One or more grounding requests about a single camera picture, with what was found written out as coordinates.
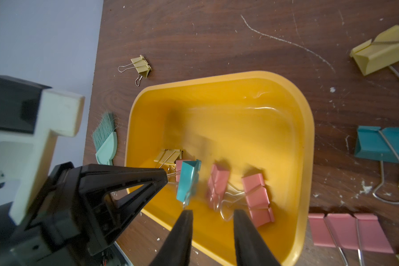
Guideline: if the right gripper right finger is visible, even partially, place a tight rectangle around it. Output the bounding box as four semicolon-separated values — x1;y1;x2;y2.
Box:
233;209;280;266

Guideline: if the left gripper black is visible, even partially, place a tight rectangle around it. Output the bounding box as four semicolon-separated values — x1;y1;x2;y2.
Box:
0;162;168;266

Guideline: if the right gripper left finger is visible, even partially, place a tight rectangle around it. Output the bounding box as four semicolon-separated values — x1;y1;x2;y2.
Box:
150;210;194;266

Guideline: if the pink binder clip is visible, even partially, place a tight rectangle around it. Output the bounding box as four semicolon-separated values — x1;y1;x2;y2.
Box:
219;172;276;229
308;213;394;266
206;164;230;211

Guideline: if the teal binder clip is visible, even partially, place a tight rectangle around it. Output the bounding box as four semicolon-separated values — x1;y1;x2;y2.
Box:
167;160;202;209
354;126;399;205

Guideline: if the yellow plastic storage box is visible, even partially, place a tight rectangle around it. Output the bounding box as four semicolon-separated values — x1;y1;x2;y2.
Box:
125;71;314;266

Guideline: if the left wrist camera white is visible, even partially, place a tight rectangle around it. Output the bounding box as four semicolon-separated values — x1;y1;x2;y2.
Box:
0;75;85;225

